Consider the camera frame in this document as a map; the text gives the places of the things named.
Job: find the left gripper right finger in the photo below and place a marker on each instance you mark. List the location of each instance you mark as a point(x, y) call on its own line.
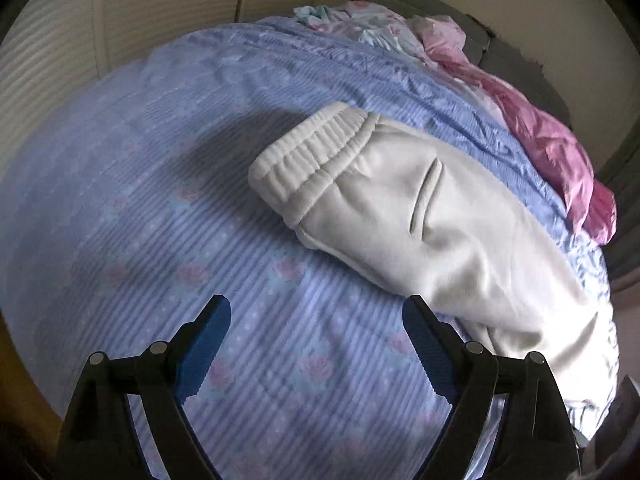
point(535, 439)

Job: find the light floral pillow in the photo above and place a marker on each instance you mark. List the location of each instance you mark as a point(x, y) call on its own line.
point(363, 22)

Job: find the cream slatted wardrobe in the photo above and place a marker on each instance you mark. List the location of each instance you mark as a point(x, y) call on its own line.
point(52, 48)

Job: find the white sweatpants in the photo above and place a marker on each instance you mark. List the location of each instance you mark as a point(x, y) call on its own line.
point(416, 216)

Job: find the blue striped floral bedsheet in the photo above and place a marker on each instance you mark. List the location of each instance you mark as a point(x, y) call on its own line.
point(130, 207)

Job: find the dark grey headboard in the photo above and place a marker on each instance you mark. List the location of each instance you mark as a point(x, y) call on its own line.
point(486, 50)

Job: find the pink pillow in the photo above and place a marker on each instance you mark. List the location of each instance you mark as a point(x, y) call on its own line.
point(554, 151)

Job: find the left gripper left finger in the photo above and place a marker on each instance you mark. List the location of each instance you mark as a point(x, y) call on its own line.
point(98, 439)

